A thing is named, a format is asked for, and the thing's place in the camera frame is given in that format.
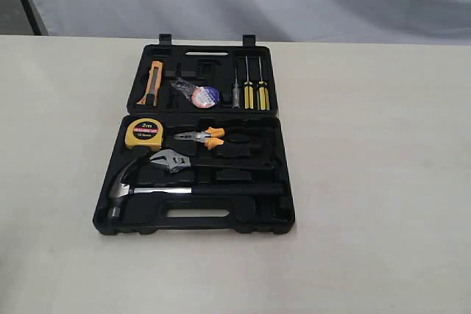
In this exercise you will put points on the black electrical tape roll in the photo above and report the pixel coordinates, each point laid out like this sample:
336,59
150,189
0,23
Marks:
202,97

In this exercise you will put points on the adjustable wrench black handle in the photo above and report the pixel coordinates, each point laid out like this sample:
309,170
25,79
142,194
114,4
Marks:
174,162

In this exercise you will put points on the claw hammer black grip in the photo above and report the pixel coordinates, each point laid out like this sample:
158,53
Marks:
120,190

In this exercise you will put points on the black plastic tool case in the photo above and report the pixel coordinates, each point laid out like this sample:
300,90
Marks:
249,135

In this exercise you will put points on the clear voltage tester screwdriver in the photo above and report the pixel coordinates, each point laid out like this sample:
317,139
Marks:
236,89

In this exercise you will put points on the yellow black screwdriver left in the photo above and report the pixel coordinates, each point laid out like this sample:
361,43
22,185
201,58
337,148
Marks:
248,88

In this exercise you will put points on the yellow black screwdriver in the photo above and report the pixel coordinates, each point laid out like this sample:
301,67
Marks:
262,89
248,88

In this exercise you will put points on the yellow black screwdriver right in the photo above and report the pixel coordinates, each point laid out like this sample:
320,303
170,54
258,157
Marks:
262,89

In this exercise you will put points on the yellow measuring tape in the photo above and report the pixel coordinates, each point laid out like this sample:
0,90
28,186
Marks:
147,132

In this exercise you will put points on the orange utility knife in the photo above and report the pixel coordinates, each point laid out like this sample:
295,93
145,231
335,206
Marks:
153,84

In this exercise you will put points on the orange handled pliers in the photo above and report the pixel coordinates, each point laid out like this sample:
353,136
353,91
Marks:
210,138

